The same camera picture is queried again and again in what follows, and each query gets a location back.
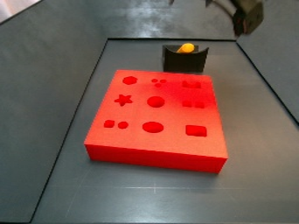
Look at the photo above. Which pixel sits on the yellow oval cylinder peg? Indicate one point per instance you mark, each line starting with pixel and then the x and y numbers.
pixel 186 48

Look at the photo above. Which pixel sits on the black curved fixture cradle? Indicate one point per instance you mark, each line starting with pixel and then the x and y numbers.
pixel 183 62

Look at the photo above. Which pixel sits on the red foam shape-sorter block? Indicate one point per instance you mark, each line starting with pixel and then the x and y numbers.
pixel 159 120

